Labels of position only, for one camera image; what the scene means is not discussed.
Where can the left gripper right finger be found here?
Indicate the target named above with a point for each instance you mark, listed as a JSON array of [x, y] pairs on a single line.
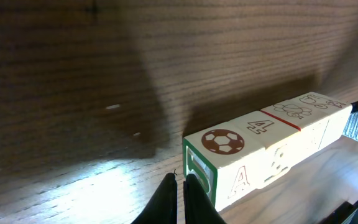
[[198, 207]]

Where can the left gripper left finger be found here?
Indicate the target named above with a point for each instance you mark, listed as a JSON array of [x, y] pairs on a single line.
[[162, 206]]

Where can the wooden block with figure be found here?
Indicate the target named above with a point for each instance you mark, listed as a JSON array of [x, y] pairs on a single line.
[[310, 121]]

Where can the wooden A block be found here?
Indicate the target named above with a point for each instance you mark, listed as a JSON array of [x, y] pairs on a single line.
[[227, 162]]

